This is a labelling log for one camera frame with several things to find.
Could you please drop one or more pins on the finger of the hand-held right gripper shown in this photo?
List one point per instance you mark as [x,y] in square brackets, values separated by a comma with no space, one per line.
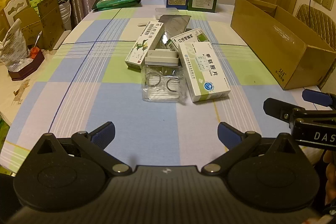
[312,96]
[273,106]

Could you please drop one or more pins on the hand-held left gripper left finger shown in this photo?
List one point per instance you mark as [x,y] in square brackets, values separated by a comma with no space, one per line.
[105,132]

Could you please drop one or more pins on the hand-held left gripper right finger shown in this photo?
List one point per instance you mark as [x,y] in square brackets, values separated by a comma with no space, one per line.
[228,132]

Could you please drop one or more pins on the brown cardboard box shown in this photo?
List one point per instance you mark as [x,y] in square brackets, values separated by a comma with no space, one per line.
[267,37]

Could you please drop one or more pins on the white bird print medicine box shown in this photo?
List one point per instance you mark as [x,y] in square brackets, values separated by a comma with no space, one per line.
[143,45]

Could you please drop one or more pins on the white speckled spoon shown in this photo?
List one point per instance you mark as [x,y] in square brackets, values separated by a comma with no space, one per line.
[143,24]

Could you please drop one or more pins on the person's right hand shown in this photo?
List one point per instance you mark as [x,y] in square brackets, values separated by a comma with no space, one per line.
[331,176]

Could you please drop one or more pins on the large white green medicine box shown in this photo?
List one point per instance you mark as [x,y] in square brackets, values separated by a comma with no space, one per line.
[204,71]

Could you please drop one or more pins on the clear blister pack with rings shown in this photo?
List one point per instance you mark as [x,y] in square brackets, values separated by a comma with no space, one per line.
[162,92]

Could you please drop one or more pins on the quilted chair cover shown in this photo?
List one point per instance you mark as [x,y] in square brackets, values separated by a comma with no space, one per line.
[317,20]

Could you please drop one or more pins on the dark red box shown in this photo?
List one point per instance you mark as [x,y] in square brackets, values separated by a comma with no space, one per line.
[26,67]

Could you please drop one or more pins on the orange small object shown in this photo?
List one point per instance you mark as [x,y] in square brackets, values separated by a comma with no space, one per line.
[34,52]

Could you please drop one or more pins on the silver foil pouch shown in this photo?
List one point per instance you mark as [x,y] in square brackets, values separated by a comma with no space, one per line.
[176,26]

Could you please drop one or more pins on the large brown cardboard carton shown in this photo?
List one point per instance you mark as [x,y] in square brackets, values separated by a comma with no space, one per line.
[50,22]

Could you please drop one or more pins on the white bucket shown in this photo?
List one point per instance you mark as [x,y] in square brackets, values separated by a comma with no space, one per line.
[65,14]

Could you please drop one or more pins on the crinkled clear plastic bag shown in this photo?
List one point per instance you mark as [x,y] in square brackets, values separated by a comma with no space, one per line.
[13,45]

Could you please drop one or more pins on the green plastic packet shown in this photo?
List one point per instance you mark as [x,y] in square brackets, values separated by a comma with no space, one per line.
[115,2]

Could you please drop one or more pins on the white carved board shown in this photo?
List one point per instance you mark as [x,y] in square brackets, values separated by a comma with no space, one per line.
[13,7]

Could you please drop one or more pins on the beige wall socket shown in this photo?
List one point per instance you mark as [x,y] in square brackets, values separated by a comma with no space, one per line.
[328,2]

